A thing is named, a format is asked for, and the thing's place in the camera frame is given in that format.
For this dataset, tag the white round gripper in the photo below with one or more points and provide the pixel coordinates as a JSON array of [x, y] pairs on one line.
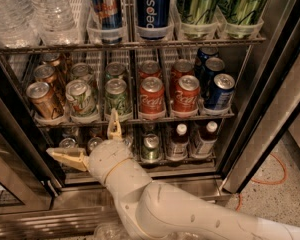
[[106, 159]]

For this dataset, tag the white green 7up can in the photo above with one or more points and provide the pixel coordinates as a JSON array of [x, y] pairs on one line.
[[80, 97]]

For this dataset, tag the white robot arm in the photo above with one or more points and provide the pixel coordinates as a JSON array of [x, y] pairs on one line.
[[151, 210]]

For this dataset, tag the bottom shelf gold can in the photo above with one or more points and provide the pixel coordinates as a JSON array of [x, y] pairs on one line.
[[93, 143]]

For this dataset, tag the bottom shelf white can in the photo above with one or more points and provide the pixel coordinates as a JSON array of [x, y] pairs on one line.
[[68, 143]]

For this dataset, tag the front green soda can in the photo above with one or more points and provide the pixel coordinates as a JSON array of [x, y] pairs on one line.
[[116, 96]]

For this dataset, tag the green soda can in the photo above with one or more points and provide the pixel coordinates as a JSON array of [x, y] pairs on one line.
[[116, 96], [115, 70]]

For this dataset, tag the bottom shelf green can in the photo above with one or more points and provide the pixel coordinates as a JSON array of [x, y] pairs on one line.
[[150, 147]]

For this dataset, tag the front gold soda can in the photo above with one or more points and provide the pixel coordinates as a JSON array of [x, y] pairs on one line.
[[45, 100]]

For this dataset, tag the gold soda can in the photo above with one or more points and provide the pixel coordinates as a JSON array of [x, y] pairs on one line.
[[57, 60], [45, 100], [49, 74]]

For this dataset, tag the rear white 7up can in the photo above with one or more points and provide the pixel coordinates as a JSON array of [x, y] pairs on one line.
[[83, 71]]

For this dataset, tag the front left coca-cola can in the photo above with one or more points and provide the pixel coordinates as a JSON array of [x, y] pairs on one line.
[[151, 95]]

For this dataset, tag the coca-cola can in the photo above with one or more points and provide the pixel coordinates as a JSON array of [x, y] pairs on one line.
[[151, 95], [186, 94], [180, 68], [149, 68]]

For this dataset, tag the rear green soda can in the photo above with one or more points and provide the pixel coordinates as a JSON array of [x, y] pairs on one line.
[[115, 70]]

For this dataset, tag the fridge glass door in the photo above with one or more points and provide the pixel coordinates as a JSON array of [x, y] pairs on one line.
[[26, 182]]

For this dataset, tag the middle gold soda can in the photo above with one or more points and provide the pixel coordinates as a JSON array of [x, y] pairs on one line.
[[49, 74]]

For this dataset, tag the rear left coca-cola can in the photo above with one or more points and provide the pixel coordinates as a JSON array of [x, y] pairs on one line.
[[149, 68]]

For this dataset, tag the rear gold soda can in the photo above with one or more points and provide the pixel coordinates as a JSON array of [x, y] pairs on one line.
[[57, 60]]

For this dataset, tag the front right coca-cola can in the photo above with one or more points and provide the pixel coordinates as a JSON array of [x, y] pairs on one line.
[[186, 94]]

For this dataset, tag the rear right coca-cola can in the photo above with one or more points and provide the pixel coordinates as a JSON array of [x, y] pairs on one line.
[[180, 68]]

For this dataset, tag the stainless steel fridge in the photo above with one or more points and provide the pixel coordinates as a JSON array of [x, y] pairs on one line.
[[265, 100]]

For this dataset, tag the front blue pepsi can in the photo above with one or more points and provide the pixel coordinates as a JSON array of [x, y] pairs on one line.
[[220, 92]]

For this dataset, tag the blue pepsi can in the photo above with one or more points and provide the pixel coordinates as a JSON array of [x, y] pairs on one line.
[[211, 68], [220, 92], [203, 54]]

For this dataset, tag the rear blue pepsi can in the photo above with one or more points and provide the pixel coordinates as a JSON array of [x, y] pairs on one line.
[[203, 54]]

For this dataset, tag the middle blue pepsi can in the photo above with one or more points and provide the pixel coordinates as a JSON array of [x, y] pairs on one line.
[[211, 68]]

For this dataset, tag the red bull can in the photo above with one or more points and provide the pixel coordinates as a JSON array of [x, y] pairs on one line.
[[107, 15]]

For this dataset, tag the tall pepsi can top shelf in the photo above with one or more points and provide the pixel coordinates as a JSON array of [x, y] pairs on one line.
[[152, 18]]

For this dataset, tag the left green tall can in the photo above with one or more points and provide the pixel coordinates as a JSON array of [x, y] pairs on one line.
[[196, 17]]

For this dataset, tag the green tall can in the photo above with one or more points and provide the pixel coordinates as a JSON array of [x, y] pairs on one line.
[[196, 17], [242, 17]]

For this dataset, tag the right green tall can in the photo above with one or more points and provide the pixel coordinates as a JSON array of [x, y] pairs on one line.
[[242, 17]]

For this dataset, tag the left brown drink bottle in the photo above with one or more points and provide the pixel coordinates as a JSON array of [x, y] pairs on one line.
[[179, 140]]

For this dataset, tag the brown drink bottle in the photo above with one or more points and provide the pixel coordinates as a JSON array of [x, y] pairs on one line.
[[179, 140], [204, 140]]

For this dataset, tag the right brown drink bottle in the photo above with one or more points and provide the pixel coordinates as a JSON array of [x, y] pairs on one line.
[[204, 140]]

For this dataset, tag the right clear water bottle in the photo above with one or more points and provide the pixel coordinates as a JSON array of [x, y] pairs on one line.
[[55, 22]]

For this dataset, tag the clear water bottle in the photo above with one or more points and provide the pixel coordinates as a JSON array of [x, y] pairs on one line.
[[15, 29], [55, 22]]

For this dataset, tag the left clear water bottle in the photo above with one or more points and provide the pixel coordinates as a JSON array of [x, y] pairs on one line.
[[15, 29]]

